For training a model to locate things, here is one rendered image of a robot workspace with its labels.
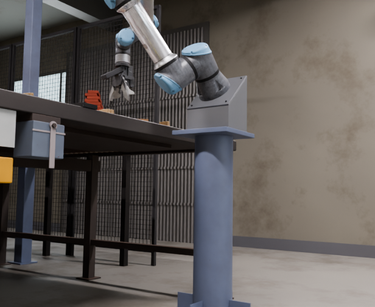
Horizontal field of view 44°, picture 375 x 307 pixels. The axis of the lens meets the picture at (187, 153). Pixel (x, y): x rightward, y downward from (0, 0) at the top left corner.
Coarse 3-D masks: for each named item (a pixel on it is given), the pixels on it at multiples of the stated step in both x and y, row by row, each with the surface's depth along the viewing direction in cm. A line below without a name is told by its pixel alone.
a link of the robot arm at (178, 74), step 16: (112, 0) 179; (128, 0) 180; (128, 16) 184; (144, 16) 185; (144, 32) 185; (160, 48) 188; (160, 64) 188; (176, 64) 189; (160, 80) 191; (176, 80) 189; (192, 80) 195
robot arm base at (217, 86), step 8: (216, 72) 198; (200, 80) 198; (208, 80) 197; (216, 80) 198; (224, 80) 201; (200, 88) 201; (208, 88) 199; (216, 88) 199; (224, 88) 200; (200, 96) 203; (208, 96) 200; (216, 96) 200
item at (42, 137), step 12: (24, 120) 155; (36, 120) 154; (48, 120) 158; (60, 120) 163; (24, 132) 153; (36, 132) 152; (48, 132) 156; (60, 132) 161; (24, 144) 153; (36, 144) 152; (48, 144) 156; (60, 144) 161; (24, 156) 153; (36, 156) 152; (48, 156) 156; (60, 156) 160
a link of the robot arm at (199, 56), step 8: (184, 48) 197; (192, 48) 194; (200, 48) 191; (208, 48) 194; (184, 56) 193; (192, 56) 191; (200, 56) 191; (208, 56) 193; (192, 64) 191; (200, 64) 192; (208, 64) 194; (216, 64) 199; (200, 72) 194; (208, 72) 196
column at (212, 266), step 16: (208, 128) 191; (224, 128) 187; (208, 144) 196; (224, 144) 197; (208, 160) 196; (224, 160) 196; (208, 176) 195; (224, 176) 196; (208, 192) 194; (224, 192) 195; (208, 208) 194; (224, 208) 195; (208, 224) 193; (224, 224) 194; (208, 240) 193; (224, 240) 194; (208, 256) 192; (224, 256) 193; (208, 272) 191; (224, 272) 192; (208, 288) 191; (224, 288) 192; (192, 304) 185; (208, 304) 190; (224, 304) 191; (240, 304) 191
